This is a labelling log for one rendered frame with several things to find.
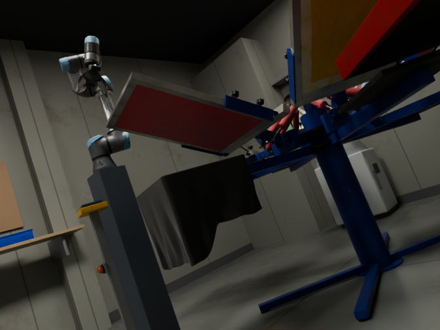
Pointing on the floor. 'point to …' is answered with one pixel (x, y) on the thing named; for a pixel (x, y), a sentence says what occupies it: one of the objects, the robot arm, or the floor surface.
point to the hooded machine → (384, 198)
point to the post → (108, 261)
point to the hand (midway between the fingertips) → (91, 95)
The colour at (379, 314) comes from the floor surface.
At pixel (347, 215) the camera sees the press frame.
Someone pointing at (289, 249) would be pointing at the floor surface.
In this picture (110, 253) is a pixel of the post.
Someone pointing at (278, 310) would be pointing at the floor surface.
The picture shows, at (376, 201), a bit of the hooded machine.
